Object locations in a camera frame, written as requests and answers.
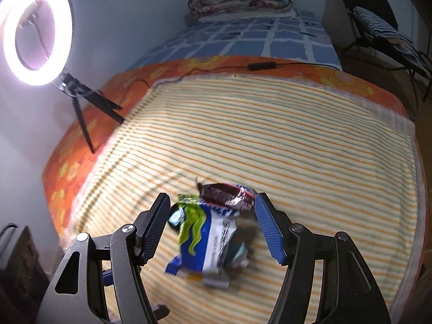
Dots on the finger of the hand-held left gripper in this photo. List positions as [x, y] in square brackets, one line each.
[108, 278]

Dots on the blue checked sheet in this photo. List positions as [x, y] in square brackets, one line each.
[249, 40]

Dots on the yellow striped blanket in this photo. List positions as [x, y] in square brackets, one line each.
[270, 135]

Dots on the black tripod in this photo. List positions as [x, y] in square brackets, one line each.
[82, 118]

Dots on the brown snack wrapper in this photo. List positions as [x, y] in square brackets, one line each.
[226, 195]

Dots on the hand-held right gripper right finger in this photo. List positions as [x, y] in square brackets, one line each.
[270, 229]

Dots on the blue and white wrapper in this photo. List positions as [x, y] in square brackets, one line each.
[212, 239]

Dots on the orange floral sheet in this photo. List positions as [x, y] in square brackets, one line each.
[101, 108]

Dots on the striped garment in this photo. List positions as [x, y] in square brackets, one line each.
[384, 27]

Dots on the dark cabinet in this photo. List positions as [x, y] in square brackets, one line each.
[20, 266]

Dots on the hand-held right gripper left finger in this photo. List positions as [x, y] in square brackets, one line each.
[153, 229]

